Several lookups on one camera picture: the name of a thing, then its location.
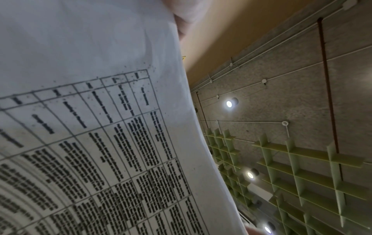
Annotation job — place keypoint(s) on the person's left hand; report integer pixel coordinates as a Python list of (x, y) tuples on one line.
[(189, 16)]

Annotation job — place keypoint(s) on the stack of printed paper sheets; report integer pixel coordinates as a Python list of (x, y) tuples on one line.
[(87, 114)]

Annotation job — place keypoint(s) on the white paper sheet with table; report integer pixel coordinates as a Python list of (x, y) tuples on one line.
[(87, 137)]

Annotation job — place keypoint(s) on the brown ceiling pipe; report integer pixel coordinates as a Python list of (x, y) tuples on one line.
[(202, 110), (330, 91)]

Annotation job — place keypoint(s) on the round ceiling spotlight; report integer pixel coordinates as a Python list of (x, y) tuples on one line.
[(251, 174), (230, 103), (268, 228)]

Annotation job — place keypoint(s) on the green ceiling grid panel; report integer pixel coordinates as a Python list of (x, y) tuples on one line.
[(314, 174), (226, 160)]

